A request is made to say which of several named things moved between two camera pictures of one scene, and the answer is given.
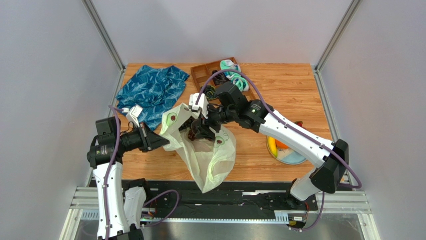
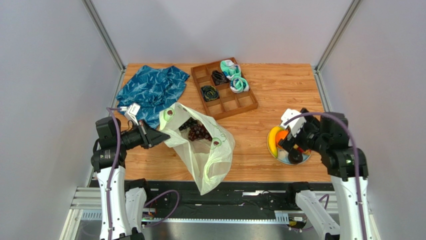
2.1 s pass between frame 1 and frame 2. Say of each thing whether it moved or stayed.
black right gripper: moved
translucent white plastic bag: stayed
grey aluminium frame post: stayed
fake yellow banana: stayed
